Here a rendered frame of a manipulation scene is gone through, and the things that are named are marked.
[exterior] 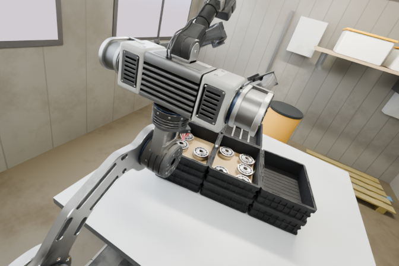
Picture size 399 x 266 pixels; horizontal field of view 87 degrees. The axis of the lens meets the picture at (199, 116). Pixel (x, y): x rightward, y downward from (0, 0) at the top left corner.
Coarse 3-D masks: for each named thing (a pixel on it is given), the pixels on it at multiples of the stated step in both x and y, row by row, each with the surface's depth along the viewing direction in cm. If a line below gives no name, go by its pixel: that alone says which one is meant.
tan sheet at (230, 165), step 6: (216, 156) 141; (234, 156) 146; (216, 162) 136; (222, 162) 137; (228, 162) 139; (234, 162) 140; (228, 168) 134; (234, 168) 135; (252, 168) 140; (234, 174) 130
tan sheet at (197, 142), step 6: (198, 138) 154; (192, 144) 146; (198, 144) 148; (204, 144) 150; (210, 144) 151; (192, 150) 140; (210, 150) 145; (186, 156) 134; (192, 156) 135; (204, 162) 133
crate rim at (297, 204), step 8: (272, 152) 144; (304, 168) 137; (264, 192) 111; (272, 192) 110; (312, 192) 118; (280, 200) 110; (288, 200) 109; (312, 200) 113; (304, 208) 108; (312, 208) 107
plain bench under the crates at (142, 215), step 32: (320, 160) 196; (64, 192) 106; (128, 192) 115; (160, 192) 120; (192, 192) 126; (320, 192) 156; (352, 192) 166; (96, 224) 96; (128, 224) 100; (160, 224) 104; (192, 224) 108; (224, 224) 113; (256, 224) 118; (320, 224) 129; (352, 224) 136; (128, 256) 89; (160, 256) 91; (192, 256) 95; (224, 256) 98; (256, 256) 102; (288, 256) 106; (320, 256) 111; (352, 256) 115
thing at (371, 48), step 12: (348, 36) 240; (360, 36) 235; (372, 36) 231; (336, 48) 254; (348, 48) 243; (360, 48) 238; (372, 48) 233; (384, 48) 229; (360, 60) 242; (372, 60) 237
